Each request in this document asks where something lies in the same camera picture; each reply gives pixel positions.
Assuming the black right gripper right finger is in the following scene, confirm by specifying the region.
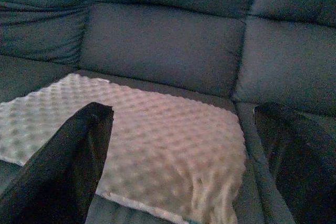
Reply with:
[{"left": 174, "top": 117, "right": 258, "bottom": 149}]
[{"left": 254, "top": 101, "right": 336, "bottom": 224}]

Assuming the cream bumpy foam pillow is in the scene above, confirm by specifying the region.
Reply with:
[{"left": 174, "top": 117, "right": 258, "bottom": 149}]
[{"left": 0, "top": 72, "right": 248, "bottom": 224}]

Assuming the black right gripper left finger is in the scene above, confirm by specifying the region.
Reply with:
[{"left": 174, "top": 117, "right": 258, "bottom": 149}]
[{"left": 0, "top": 101, "right": 114, "bottom": 224}]

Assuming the dark green leather sofa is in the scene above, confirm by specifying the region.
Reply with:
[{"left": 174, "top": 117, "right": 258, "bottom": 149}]
[{"left": 0, "top": 0, "right": 336, "bottom": 224}]

